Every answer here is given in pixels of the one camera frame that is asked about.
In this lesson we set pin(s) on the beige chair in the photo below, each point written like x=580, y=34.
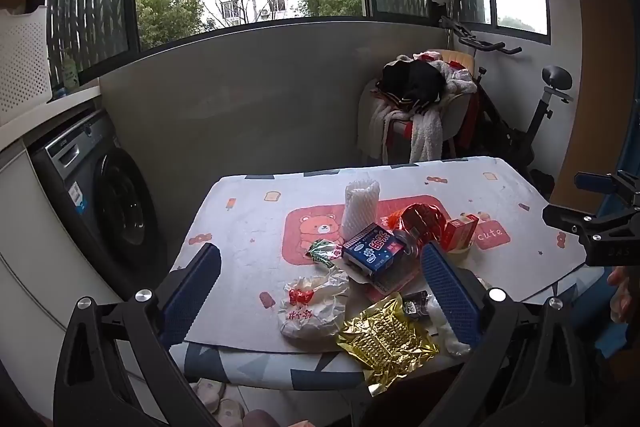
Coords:
x=457, y=114

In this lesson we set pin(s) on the black garment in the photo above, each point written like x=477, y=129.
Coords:
x=412, y=82

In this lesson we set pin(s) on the green bottle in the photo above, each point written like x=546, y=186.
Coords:
x=70, y=72

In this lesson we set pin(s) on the cream plastic lid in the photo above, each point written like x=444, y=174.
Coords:
x=460, y=251

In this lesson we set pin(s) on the curved wooden panel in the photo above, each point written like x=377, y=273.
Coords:
x=595, y=57

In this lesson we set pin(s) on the bear printed white mat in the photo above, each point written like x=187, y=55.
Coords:
x=240, y=217

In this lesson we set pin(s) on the small red box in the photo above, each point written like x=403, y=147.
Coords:
x=460, y=231

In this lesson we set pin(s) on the person's right hand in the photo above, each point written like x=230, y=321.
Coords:
x=625, y=297

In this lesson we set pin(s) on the gold foil wrapper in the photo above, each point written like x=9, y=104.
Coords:
x=385, y=342

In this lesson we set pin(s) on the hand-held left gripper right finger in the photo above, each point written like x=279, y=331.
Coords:
x=450, y=292

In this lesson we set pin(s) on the crushed red drink can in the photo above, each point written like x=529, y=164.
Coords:
x=422, y=219

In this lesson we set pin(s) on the blue curtain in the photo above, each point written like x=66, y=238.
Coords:
x=590, y=312

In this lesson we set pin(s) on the white red printed plastic bag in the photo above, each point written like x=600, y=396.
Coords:
x=310, y=312

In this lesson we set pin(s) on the white tissue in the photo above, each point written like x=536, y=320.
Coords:
x=440, y=332

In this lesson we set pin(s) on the person's left leg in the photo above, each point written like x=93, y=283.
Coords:
x=265, y=419

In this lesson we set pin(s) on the pale slipper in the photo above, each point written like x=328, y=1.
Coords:
x=207, y=393
x=229, y=413

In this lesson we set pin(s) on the green candy wrapper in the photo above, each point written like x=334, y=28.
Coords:
x=322, y=253

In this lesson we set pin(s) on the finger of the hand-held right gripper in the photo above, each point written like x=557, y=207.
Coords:
x=570, y=219
x=595, y=183

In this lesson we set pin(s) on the blue carton box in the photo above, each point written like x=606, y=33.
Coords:
x=372, y=252

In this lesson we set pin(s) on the white perforated laundry basket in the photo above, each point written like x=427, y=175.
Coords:
x=22, y=62

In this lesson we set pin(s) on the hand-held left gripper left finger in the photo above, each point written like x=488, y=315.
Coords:
x=192, y=287

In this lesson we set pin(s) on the pink clear packet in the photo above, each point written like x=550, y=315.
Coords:
x=395, y=283

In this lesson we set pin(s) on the white foam fruit net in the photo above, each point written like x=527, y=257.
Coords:
x=360, y=207

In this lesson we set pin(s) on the grey washing machine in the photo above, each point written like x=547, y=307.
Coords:
x=100, y=197

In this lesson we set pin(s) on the black exercise bike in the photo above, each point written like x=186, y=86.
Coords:
x=540, y=117

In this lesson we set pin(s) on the red garment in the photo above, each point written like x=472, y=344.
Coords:
x=467, y=122

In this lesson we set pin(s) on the small dark wrapper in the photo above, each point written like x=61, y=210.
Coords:
x=414, y=306

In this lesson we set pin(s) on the white fleece garment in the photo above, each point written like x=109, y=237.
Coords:
x=425, y=132

